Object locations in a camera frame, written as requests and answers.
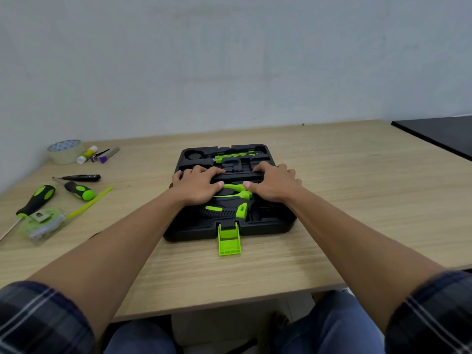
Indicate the person's left middle finger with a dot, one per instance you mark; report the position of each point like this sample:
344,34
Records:
199,169

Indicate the person's left forearm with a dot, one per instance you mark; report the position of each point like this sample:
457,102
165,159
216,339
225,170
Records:
110,254

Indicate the black plastic tool case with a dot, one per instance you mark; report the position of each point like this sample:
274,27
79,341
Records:
265,221

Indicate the clear tape roll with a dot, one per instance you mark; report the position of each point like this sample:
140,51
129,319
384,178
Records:
64,151

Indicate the person's right forearm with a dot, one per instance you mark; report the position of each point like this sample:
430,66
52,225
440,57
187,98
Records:
354,254

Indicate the person's left thumb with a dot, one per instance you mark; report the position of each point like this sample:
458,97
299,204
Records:
216,184

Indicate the black tester pen screwdriver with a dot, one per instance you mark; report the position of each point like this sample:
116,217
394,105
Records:
83,178

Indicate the black table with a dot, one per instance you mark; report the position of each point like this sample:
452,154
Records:
442,134

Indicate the person's left little finger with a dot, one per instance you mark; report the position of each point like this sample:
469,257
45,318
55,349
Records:
177,176

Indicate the person's right hand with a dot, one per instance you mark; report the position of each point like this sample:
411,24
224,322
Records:
274,184

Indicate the black purple small tube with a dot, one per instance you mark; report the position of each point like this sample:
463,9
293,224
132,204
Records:
98,155

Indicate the person's right thumb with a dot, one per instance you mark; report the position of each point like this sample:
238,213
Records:
250,185

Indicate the yellow-green plastic strip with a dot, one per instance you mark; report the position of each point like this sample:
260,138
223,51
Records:
90,202

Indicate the green tape measure in bag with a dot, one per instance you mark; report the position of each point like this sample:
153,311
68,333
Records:
40,224

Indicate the blue jeans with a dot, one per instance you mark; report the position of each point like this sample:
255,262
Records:
332,328

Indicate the dark plaid shirt sleeve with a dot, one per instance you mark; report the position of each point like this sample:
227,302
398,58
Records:
435,317
37,320

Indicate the long green black screwdriver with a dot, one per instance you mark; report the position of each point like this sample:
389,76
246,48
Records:
37,200

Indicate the stubby green black screwdriver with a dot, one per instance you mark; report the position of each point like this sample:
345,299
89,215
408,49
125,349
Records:
79,190

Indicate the white yellow glue stick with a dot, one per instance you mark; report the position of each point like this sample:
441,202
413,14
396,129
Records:
87,154

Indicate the silver purple small case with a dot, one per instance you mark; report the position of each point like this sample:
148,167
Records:
110,154

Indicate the person's right middle finger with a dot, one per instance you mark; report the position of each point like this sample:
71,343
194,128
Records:
281,167

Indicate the green utility knife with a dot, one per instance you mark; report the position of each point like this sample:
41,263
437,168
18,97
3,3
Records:
232,157

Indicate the person's left hand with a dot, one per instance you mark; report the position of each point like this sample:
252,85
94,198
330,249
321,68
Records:
193,187

